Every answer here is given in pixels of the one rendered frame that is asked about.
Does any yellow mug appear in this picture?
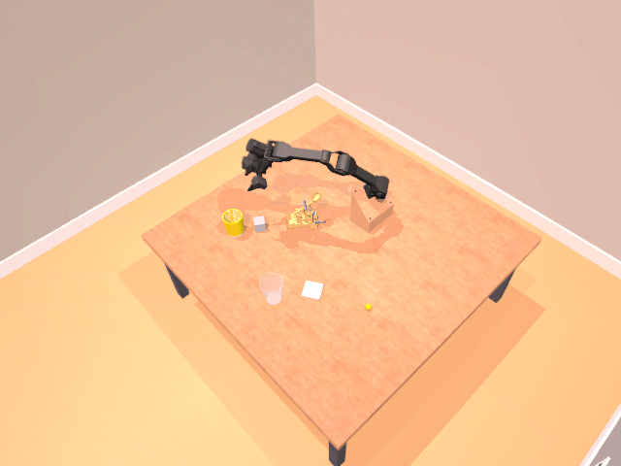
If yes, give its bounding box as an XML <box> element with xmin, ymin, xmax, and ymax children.
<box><xmin>222</xmin><ymin>209</ymin><xmax>245</xmax><ymax>238</ymax></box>

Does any clear plastic cup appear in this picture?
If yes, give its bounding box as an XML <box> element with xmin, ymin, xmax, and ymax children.
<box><xmin>259</xmin><ymin>273</ymin><xmax>283</xmax><ymax>306</ymax></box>

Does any white cube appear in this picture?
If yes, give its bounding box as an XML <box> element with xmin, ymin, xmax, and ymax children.
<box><xmin>253</xmin><ymin>216</ymin><xmax>266</xmax><ymax>232</ymax></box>

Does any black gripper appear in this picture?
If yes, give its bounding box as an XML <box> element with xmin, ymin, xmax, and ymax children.
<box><xmin>245</xmin><ymin>152</ymin><xmax>273</xmax><ymax>191</ymax></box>

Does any white square tile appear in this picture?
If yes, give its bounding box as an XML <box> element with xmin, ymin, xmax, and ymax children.
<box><xmin>302</xmin><ymin>281</ymin><xmax>324</xmax><ymax>300</ymax></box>

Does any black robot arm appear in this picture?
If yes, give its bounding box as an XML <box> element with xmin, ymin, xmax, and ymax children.
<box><xmin>242</xmin><ymin>138</ymin><xmax>390</xmax><ymax>199</ymax></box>

